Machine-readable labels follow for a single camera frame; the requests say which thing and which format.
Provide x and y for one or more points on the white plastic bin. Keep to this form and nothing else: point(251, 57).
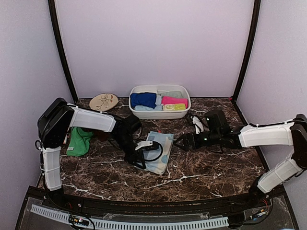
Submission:
point(160, 114)

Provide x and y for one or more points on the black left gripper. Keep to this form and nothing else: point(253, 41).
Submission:
point(134, 156)

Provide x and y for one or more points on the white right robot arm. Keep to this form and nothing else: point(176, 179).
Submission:
point(291, 133)

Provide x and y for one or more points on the brown towel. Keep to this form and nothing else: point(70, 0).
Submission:
point(100, 135)

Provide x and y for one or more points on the pink rolled towel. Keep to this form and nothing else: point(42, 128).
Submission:
point(173, 100)

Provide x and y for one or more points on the orange patterned towel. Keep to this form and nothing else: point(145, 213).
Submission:
point(65, 139)

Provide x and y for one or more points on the light blue rolled towel rear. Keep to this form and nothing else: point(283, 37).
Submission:
point(158, 101)

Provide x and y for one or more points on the light blue rolled towel front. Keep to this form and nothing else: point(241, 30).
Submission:
point(146, 108)

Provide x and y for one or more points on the light blue rolled towel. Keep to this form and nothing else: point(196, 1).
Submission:
point(158, 101)
point(146, 108)

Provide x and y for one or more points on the floral ceramic plate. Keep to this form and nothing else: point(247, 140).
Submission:
point(103, 102)

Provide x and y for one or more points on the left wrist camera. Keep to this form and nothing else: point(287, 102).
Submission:
point(148, 145)

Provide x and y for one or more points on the black left corner post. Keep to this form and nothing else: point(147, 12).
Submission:
point(60, 48)

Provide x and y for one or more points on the sage green rolled towel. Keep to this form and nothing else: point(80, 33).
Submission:
point(175, 94)

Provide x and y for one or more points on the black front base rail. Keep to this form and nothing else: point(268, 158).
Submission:
point(233, 206)

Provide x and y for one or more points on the white slotted cable duct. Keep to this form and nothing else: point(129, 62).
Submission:
point(129, 222)

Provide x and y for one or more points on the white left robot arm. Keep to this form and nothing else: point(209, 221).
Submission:
point(61, 116)

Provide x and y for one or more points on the black right corner post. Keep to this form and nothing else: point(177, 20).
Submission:
point(248, 50)

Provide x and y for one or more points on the light blue patterned towel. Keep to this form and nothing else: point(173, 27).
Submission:
point(156, 160)

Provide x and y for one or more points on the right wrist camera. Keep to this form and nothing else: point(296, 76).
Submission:
point(196, 122)

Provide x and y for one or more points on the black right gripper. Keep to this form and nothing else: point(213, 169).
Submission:
point(185, 137)

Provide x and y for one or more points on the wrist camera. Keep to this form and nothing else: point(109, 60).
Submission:
point(196, 122)
point(148, 145)

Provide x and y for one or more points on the lime lemon print towel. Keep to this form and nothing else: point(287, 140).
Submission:
point(174, 107)

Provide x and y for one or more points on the royal blue microfiber towel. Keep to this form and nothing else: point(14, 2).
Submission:
point(146, 99)

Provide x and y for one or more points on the black corner post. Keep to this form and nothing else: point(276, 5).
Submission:
point(248, 50)
point(60, 48)

